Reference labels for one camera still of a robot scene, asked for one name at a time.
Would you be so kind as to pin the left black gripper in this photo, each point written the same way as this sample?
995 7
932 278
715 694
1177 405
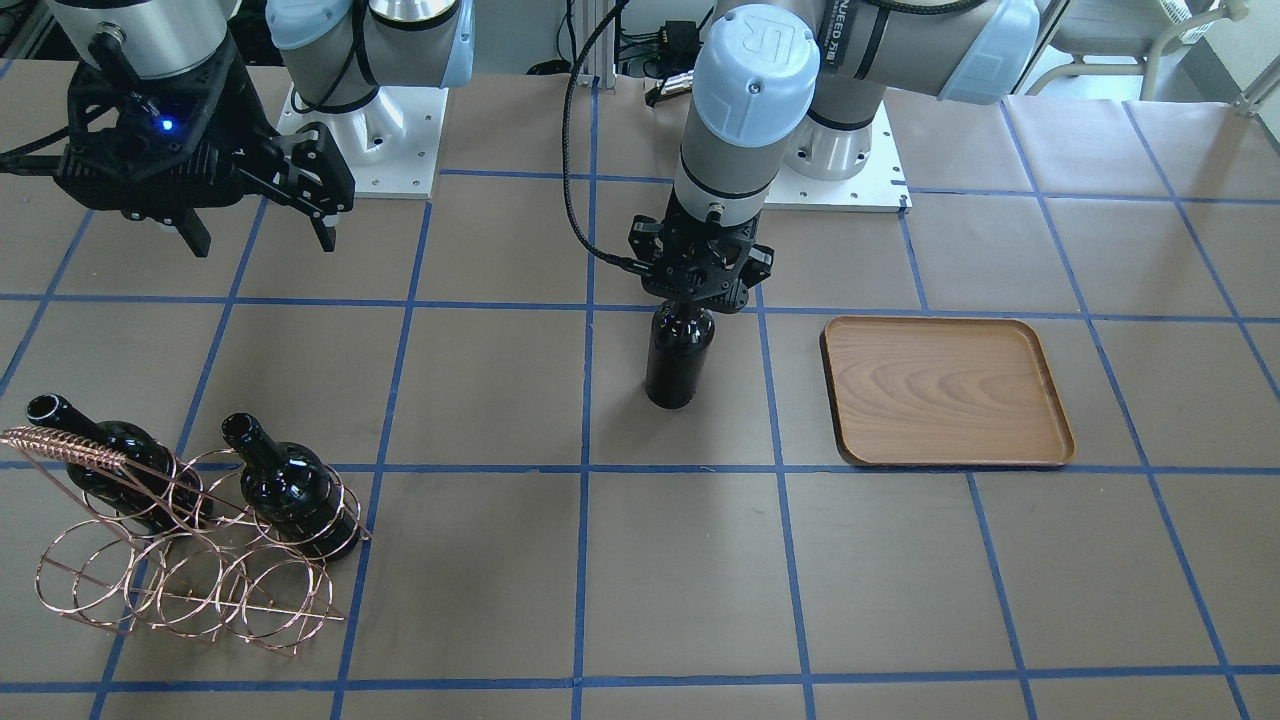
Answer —
640 241

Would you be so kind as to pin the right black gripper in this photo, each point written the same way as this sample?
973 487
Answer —
256 130

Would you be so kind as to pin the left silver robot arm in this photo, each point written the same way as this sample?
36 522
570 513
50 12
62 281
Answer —
797 84

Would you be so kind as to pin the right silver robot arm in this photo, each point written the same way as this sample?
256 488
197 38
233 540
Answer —
339 53

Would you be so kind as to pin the wooden tray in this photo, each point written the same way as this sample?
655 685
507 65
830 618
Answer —
924 391

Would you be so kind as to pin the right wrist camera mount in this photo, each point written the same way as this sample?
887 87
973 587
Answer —
173 144

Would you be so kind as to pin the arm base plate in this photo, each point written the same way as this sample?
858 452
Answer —
391 145
850 180

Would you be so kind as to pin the copper wire bottle basket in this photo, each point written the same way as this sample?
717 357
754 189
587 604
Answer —
229 577

